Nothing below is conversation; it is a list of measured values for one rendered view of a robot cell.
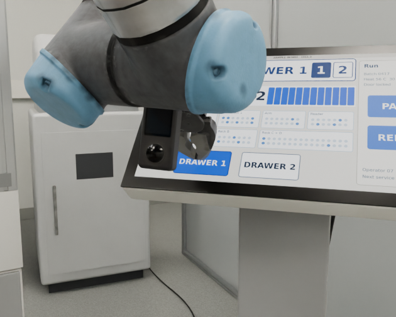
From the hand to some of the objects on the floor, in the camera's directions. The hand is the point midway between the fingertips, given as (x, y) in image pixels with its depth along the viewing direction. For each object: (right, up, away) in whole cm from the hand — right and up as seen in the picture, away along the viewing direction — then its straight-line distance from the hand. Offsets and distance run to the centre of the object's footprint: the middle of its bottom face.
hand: (197, 158), depth 70 cm
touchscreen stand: (+15, -99, +22) cm, 103 cm away
